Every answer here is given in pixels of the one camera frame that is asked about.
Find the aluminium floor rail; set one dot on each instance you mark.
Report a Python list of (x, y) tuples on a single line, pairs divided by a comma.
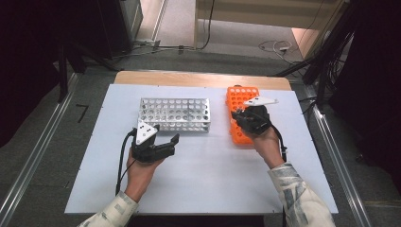
[(34, 157), (343, 183)]

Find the person's left hand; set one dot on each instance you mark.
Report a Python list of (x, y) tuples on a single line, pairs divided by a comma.
[(138, 176)]

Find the grey power strip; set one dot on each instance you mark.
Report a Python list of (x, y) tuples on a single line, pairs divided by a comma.
[(146, 42)]

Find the person's right hand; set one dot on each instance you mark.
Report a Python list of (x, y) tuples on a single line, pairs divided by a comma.
[(268, 148)]

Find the metal test tube rack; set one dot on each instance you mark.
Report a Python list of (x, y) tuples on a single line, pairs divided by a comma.
[(176, 110)]

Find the black metal stand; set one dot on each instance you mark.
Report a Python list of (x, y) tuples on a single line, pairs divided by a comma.
[(63, 75)]

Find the beige furniture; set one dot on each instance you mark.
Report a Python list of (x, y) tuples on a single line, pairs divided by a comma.
[(268, 12)]

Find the orange test tube rack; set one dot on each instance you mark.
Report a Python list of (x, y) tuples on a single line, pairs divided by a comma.
[(238, 97)]

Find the dark cabinet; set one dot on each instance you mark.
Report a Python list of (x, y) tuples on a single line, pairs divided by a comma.
[(116, 25)]

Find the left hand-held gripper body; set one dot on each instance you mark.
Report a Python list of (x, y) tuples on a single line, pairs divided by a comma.
[(143, 151)]

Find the white table board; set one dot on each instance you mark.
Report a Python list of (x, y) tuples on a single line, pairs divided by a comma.
[(208, 183)]

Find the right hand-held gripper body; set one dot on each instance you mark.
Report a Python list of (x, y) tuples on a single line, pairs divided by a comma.
[(258, 121)]

